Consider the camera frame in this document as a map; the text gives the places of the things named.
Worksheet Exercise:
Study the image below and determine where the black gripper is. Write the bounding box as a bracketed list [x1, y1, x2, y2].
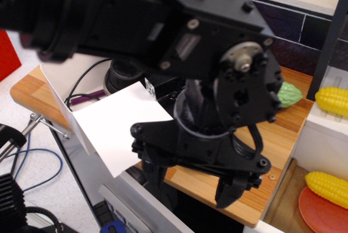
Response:
[131, 41, 283, 209]

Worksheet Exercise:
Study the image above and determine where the white face mask box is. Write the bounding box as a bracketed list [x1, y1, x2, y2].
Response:
[40, 59, 172, 177]

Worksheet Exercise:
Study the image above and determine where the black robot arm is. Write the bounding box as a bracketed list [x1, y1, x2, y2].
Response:
[1, 0, 283, 209]

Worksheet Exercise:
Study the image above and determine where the wooden shelf board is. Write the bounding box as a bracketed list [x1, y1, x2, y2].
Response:
[10, 64, 313, 227]

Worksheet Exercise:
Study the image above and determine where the blue black device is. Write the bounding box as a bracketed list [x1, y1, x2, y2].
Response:
[93, 201, 127, 233]

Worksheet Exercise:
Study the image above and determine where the green bitter gourd toy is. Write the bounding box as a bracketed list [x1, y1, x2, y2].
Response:
[277, 82, 303, 108]

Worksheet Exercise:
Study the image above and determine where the orange plate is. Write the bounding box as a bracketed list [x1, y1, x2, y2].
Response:
[299, 186, 347, 232]

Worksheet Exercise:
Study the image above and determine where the yellow corn toy lower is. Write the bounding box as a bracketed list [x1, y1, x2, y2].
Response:
[305, 171, 347, 209]

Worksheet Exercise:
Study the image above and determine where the yellow corn toy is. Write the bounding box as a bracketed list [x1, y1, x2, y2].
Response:
[315, 87, 347, 117]
[305, 171, 347, 209]

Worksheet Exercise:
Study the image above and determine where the yellow corn toy upper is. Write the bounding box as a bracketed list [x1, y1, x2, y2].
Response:
[315, 87, 347, 117]

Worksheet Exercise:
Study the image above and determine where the black heat sink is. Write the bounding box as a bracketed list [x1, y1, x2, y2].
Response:
[1, 174, 27, 232]

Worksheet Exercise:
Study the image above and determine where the metal clamp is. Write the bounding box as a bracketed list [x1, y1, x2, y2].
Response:
[1, 113, 70, 162]

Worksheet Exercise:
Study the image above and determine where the red box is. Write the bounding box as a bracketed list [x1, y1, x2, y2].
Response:
[0, 30, 22, 81]

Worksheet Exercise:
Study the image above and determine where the black cable inside box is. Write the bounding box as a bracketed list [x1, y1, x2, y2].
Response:
[64, 58, 112, 112]

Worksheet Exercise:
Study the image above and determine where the blue cable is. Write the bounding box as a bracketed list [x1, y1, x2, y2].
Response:
[5, 132, 64, 192]

